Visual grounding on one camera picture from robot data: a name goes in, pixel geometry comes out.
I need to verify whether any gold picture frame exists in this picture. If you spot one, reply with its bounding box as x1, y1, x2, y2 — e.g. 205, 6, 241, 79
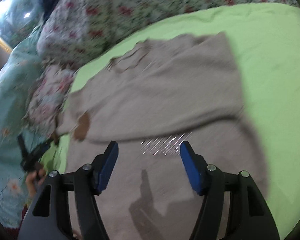
0, 15, 13, 53

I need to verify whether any red floral white quilt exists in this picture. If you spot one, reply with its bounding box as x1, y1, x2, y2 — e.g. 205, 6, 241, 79
37, 0, 298, 68

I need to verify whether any beige knit sweater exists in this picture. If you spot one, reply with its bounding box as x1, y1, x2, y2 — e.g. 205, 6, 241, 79
57, 33, 268, 239

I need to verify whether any lime green bed sheet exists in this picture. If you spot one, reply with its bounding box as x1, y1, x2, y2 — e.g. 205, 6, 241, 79
41, 3, 300, 240

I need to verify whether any teal floral blanket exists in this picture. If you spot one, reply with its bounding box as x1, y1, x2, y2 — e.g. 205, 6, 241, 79
0, 26, 46, 228

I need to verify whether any person's left hand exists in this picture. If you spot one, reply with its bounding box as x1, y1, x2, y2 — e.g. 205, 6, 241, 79
25, 168, 46, 198

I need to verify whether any pink floral ruffled pillow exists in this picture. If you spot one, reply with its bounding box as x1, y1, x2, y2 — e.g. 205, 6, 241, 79
23, 63, 76, 137

